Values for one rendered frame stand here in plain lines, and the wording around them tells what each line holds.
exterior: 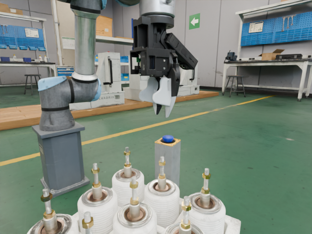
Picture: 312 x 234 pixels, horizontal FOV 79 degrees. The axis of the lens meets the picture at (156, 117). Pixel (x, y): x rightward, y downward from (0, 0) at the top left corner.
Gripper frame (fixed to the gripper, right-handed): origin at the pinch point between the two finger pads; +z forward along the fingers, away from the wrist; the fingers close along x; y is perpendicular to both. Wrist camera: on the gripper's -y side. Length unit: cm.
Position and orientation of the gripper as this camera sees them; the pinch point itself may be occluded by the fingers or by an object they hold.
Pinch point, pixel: (164, 110)
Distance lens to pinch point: 47.0
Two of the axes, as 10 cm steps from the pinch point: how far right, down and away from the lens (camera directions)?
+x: 5.8, 1.9, -7.9
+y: -8.1, 1.4, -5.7
